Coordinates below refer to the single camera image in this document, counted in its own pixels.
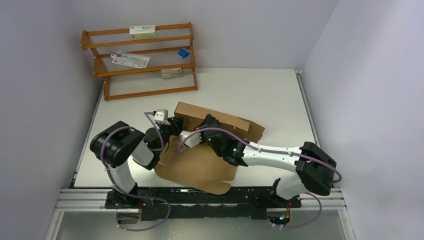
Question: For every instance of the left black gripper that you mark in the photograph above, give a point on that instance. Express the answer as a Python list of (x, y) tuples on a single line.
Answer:
[(176, 125)]

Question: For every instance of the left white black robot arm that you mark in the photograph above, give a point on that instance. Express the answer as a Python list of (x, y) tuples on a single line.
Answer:
[(118, 142)]

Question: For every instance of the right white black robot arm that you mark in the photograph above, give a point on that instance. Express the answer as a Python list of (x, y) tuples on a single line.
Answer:
[(312, 169)]

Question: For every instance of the orange wooden shelf rack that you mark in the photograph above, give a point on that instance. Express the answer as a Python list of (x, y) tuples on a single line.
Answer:
[(163, 62)]

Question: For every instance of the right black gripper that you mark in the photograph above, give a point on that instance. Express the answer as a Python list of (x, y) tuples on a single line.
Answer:
[(208, 120)]

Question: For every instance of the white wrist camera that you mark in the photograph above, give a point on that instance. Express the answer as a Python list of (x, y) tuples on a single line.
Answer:
[(189, 139), (160, 116)]

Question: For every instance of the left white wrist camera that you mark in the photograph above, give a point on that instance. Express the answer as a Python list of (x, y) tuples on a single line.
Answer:
[(160, 116)]

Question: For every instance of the brown cardboard box sheet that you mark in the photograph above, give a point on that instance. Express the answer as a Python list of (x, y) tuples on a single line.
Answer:
[(199, 167)]

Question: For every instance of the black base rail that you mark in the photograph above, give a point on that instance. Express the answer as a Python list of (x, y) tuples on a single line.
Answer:
[(191, 203)]

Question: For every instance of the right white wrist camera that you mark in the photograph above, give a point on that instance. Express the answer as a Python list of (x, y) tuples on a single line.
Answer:
[(189, 139)]

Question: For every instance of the clear plastic package red label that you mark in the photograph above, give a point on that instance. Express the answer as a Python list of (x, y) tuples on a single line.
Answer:
[(130, 60)]

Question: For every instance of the white green box top shelf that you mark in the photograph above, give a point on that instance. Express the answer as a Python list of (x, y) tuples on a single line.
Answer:
[(142, 32)]

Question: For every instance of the small white box lower shelf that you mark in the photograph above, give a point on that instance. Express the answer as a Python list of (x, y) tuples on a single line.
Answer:
[(172, 73)]

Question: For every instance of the small blue box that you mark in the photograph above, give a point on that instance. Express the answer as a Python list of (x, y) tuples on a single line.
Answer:
[(183, 53)]

